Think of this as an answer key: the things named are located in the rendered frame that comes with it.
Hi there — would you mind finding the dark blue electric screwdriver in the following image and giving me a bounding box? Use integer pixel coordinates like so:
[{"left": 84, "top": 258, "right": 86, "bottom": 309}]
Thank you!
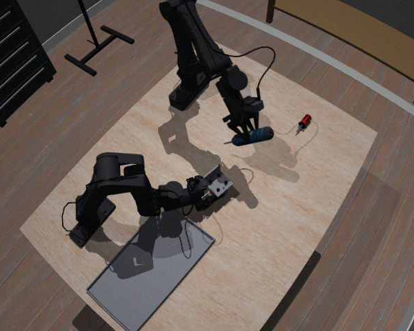
[{"left": 224, "top": 126, "right": 274, "bottom": 146}]

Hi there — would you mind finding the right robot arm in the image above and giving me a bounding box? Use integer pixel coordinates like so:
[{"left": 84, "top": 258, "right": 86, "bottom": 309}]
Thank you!
[{"left": 69, "top": 152, "right": 184, "bottom": 247}]

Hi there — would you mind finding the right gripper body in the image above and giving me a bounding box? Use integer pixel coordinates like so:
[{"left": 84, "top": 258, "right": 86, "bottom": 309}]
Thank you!
[{"left": 181, "top": 181, "right": 207, "bottom": 212}]

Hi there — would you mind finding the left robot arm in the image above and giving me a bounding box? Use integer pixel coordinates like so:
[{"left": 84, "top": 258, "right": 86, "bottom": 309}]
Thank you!
[{"left": 159, "top": 0, "right": 248, "bottom": 105}]

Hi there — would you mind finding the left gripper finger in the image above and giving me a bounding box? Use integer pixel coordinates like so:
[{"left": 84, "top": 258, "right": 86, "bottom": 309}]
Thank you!
[
  {"left": 245, "top": 111, "right": 259, "bottom": 130},
  {"left": 228, "top": 119, "right": 250, "bottom": 143}
]

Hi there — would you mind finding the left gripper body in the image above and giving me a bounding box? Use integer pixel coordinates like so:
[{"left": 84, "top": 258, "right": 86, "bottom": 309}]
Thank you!
[{"left": 222, "top": 91, "right": 258, "bottom": 125}]

